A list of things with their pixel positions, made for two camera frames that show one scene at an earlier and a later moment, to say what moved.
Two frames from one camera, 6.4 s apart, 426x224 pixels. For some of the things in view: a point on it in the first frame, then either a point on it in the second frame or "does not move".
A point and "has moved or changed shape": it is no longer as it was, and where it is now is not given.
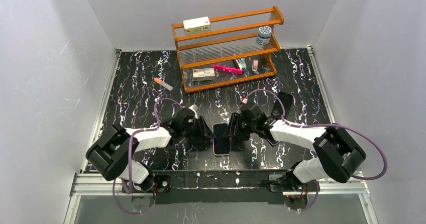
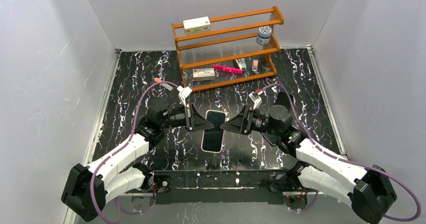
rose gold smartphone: (222, 145) has moved or changed shape
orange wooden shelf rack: (236, 49) does not move
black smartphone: (221, 144) has moved or changed shape
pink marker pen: (227, 68) does not move
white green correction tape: (241, 63) does not move
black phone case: (277, 111) does not move
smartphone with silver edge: (273, 141) does not move
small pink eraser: (255, 65) does not move
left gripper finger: (200, 145) → (199, 122)
